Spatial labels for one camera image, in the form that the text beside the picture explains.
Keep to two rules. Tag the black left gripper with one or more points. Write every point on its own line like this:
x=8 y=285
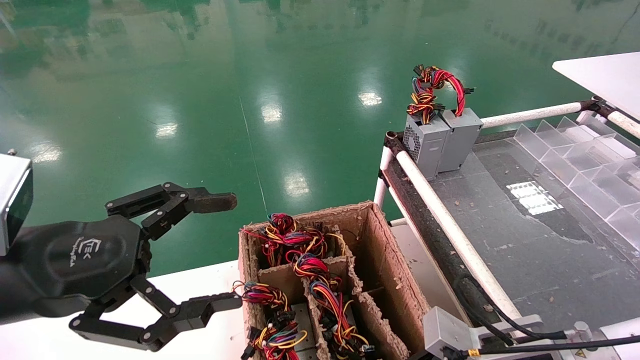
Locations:
x=75 y=260

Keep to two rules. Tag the brown cardboard divider box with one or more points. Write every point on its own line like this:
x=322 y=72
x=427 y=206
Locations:
x=385 y=265

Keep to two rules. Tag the dark grey cart mat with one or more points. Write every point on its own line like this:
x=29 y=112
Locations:
x=525 y=260

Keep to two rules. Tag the clear acrylic divider rack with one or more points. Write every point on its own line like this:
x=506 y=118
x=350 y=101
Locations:
x=590 y=175

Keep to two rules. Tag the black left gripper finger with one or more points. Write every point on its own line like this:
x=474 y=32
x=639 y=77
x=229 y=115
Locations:
x=215 y=202

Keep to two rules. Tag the black foam edge strip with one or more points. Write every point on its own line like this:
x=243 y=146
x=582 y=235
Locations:
x=420 y=215

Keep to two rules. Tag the white tube cart frame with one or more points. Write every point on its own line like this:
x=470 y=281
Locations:
x=442 y=210

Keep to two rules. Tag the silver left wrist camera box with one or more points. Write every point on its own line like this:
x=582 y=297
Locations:
x=10 y=200

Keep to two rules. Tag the grey power supply mesh side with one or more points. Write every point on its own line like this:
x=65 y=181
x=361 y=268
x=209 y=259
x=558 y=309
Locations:
x=432 y=150

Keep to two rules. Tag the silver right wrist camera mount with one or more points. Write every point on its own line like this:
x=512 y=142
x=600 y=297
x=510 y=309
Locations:
x=445 y=330

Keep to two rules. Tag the white side table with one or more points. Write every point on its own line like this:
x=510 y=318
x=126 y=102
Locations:
x=610 y=75

